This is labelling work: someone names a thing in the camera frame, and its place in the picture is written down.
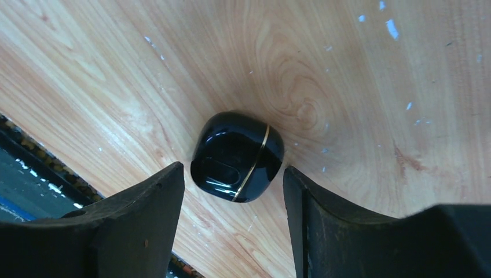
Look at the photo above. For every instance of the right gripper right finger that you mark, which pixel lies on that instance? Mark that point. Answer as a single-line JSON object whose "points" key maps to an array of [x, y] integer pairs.
{"points": [[333, 237]]}

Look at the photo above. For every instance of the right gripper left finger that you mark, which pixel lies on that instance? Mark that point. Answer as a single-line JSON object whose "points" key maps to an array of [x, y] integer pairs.
{"points": [[129, 234]]}

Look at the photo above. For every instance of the black earbud charging case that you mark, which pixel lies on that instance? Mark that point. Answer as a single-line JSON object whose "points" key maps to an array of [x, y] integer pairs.
{"points": [[236, 157]]}

